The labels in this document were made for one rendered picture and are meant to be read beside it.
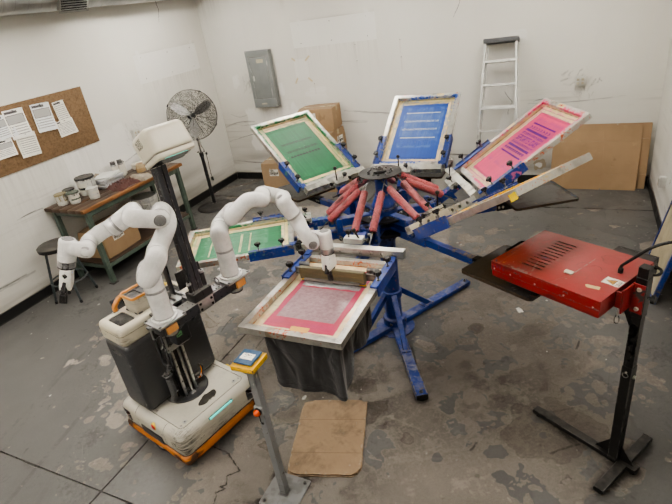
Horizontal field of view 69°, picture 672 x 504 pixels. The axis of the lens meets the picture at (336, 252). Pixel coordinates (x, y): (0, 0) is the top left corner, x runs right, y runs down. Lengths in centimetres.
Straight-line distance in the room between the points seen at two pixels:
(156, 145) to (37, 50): 406
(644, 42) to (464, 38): 185
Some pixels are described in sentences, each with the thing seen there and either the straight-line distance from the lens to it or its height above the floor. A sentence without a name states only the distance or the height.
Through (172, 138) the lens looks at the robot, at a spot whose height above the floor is 197.
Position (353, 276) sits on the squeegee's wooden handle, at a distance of 273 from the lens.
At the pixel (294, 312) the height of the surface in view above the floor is 96.
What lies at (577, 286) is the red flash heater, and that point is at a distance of 248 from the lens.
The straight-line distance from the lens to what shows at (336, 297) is 271.
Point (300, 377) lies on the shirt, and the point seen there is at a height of 63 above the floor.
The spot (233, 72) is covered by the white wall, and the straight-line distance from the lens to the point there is 787.
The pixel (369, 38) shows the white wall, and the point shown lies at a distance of 680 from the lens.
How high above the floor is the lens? 240
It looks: 27 degrees down
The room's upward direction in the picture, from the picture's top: 9 degrees counter-clockwise
